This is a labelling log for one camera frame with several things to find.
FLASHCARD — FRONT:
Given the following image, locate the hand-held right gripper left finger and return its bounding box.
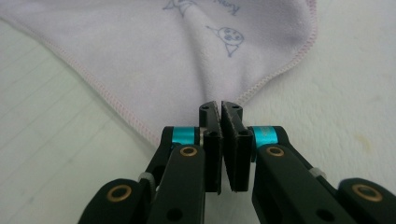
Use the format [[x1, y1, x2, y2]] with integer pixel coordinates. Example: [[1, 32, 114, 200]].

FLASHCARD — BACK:
[[146, 101, 224, 224]]

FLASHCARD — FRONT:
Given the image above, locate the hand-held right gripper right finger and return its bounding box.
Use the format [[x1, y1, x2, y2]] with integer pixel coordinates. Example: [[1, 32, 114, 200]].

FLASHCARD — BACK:
[[221, 101, 356, 224]]

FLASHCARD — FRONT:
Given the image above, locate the lilac printed towel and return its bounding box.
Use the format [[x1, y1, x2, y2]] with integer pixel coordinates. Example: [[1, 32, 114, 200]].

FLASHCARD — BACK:
[[0, 0, 318, 148]]

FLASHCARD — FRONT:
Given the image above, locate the white grid mat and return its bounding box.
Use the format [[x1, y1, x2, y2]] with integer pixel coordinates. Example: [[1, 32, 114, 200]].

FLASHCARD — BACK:
[[0, 0, 396, 224]]

